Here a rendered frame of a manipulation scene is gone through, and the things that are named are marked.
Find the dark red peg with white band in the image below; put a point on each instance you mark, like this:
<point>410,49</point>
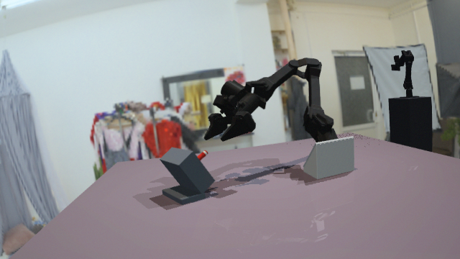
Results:
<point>202,155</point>

